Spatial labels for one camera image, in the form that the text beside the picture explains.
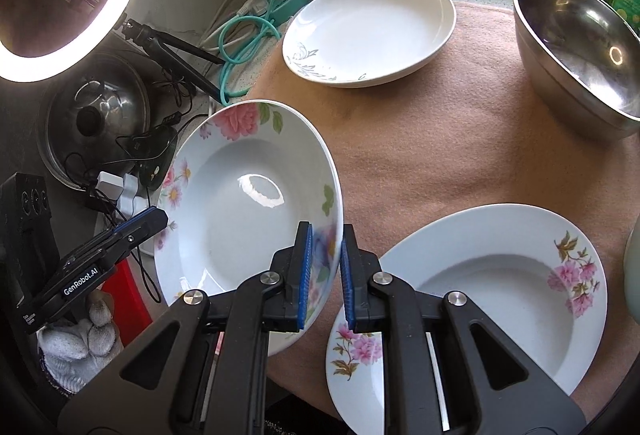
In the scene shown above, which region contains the red packet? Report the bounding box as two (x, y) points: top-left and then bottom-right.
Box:
(97, 260), (162, 356)

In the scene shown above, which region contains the black box device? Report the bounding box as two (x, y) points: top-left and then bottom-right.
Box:
(0, 172), (55, 298)

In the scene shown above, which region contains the teal cable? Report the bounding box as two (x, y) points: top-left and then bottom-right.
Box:
(219, 0), (287, 106)

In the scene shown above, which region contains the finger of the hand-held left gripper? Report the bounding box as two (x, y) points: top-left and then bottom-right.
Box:
(97, 207), (169, 266)

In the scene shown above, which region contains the black oval stand base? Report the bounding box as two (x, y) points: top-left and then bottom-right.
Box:
(136, 125), (180, 190)

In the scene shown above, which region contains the white plate grey leaf print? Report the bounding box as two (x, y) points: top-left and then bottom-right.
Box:
(282, 0), (457, 88)

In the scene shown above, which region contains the pink floral deep plate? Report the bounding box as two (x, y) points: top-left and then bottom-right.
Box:
(325, 203), (609, 423)
(152, 100), (345, 358)

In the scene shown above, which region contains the black tripod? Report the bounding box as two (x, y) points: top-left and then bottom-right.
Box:
(122, 17), (227, 100)

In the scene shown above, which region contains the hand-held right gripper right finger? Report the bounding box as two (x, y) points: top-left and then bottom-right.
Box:
(339, 224), (587, 435)

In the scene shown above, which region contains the person's left hand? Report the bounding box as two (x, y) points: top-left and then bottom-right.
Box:
(37, 290), (122, 368)

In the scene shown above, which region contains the white ceramic bowl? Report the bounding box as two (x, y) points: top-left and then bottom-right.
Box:
(622, 215), (640, 337)

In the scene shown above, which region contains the steel pot lid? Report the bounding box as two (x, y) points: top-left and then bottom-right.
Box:
(42, 59), (152, 188)

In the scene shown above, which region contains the stainless steel bowl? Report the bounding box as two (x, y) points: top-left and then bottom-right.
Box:
(513, 0), (640, 142)

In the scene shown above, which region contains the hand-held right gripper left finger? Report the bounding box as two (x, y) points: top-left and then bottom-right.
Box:
(57, 221), (315, 435)

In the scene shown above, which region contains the pink towel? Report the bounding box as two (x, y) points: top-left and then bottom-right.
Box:
(247, 2), (640, 422)

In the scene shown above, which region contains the black cable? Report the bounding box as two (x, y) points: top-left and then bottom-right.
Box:
(65, 65), (202, 228)

